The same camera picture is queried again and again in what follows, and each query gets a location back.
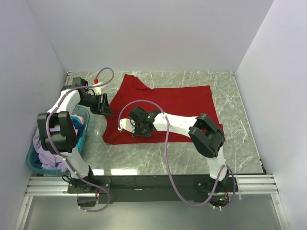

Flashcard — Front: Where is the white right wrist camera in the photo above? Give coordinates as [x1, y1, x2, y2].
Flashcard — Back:
[118, 118, 135, 133]

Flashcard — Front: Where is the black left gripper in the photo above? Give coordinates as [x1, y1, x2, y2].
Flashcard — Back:
[78, 92, 113, 116]

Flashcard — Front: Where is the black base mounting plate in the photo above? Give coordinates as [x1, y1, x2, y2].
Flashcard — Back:
[67, 174, 238, 207]

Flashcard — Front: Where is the aluminium frame rail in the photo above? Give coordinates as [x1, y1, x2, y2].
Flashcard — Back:
[25, 175, 279, 196]

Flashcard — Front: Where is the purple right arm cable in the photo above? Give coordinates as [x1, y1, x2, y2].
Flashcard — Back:
[118, 100, 237, 211]

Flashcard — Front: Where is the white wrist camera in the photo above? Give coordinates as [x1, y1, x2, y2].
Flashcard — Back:
[91, 78, 106, 95]
[118, 118, 135, 133]

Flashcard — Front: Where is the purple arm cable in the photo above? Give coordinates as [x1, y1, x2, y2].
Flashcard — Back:
[118, 100, 237, 211]
[46, 67, 115, 215]

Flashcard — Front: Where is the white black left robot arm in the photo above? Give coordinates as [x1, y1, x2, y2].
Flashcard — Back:
[37, 78, 113, 193]

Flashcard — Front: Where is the teal plastic laundry basket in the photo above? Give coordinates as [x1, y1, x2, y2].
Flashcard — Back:
[26, 106, 90, 175]

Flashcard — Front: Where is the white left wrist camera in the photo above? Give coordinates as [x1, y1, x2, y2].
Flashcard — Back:
[91, 78, 106, 95]

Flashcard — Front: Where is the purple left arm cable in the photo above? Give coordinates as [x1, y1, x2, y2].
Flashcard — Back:
[46, 67, 115, 215]

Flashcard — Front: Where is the lavender t-shirt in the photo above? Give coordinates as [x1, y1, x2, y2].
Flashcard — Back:
[33, 129, 68, 173]

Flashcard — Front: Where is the red t-shirt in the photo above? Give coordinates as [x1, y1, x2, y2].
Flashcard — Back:
[102, 74, 223, 145]

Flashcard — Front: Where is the teal t-shirt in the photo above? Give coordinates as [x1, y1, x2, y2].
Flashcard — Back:
[71, 115, 84, 148]

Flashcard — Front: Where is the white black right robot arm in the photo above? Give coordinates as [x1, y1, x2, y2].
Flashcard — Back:
[119, 106, 227, 191]

